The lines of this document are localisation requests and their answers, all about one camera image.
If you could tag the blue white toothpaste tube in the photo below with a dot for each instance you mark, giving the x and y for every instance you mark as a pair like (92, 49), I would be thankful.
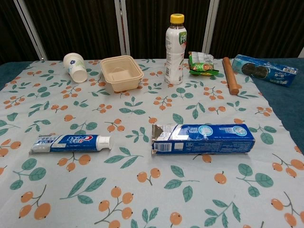
(71, 142)

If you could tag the blue silver snack packet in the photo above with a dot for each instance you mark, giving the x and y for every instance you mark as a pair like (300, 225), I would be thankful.
(202, 140)

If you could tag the black folding screen panel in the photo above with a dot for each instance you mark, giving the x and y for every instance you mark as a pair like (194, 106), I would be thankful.
(147, 23)
(78, 23)
(261, 23)
(12, 28)

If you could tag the white floral paper cup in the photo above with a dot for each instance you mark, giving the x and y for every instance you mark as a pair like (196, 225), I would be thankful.
(74, 66)

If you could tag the beige rectangular food container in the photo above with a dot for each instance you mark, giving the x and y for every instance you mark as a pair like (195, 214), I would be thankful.
(118, 73)

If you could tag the blue sandwich cookie package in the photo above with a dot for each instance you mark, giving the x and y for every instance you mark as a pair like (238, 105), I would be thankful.
(261, 70)

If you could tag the wooden rolling pin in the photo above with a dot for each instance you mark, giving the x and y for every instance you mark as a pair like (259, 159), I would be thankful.
(230, 76)

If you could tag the green snack packet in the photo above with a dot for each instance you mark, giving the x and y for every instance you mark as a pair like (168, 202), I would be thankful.
(200, 63)

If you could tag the floral fruit-print tablecloth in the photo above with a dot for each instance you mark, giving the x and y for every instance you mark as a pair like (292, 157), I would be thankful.
(142, 190)

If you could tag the white yellow-capped drink bottle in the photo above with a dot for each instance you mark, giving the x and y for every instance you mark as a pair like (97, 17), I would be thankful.
(174, 59)

